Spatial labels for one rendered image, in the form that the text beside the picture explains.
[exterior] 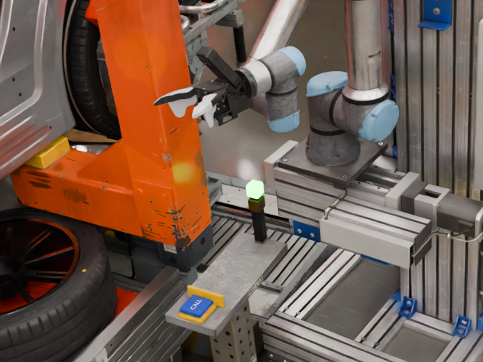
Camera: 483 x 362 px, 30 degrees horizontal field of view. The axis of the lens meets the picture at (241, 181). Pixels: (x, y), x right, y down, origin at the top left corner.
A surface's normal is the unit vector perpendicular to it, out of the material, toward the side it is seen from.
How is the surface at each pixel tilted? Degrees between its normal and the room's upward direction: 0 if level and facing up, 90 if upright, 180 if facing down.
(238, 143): 0
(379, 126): 98
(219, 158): 0
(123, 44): 90
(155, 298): 90
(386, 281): 0
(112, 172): 90
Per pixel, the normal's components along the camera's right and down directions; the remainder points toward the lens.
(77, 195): -0.51, 0.51
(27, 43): 0.86, 0.19
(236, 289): -0.11, -0.84
